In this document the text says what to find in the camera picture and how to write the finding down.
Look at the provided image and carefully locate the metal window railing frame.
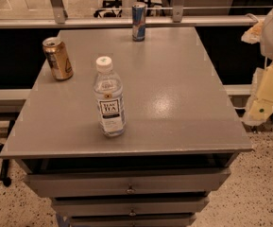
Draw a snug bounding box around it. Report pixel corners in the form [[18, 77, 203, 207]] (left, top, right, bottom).
[[0, 0, 266, 28]]

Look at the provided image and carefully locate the clear plastic tea bottle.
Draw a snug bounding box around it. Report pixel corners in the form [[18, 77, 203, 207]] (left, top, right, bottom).
[[93, 56, 126, 137]]

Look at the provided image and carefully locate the blue silver redbull can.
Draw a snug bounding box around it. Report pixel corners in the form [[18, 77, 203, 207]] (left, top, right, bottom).
[[132, 2, 146, 42]]

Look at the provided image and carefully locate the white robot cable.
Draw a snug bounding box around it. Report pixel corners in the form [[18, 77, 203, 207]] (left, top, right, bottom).
[[245, 12, 261, 25]]

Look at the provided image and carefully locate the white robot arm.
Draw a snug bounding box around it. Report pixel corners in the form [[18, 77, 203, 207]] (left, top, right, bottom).
[[241, 9, 273, 127]]

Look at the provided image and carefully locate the black stand leg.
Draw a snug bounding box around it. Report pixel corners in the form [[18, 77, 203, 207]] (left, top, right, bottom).
[[0, 120, 15, 187]]

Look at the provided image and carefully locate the grey drawer cabinet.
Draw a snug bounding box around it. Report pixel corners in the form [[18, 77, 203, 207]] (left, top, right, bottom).
[[2, 27, 251, 227]]

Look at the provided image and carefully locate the gold beverage can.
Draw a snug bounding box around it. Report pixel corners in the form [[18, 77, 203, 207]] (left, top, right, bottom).
[[43, 37, 74, 80]]

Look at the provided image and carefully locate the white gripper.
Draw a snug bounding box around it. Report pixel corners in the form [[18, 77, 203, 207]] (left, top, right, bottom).
[[241, 21, 273, 127]]

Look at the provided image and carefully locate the black office chair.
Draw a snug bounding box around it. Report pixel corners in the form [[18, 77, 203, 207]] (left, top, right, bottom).
[[94, 0, 122, 18]]

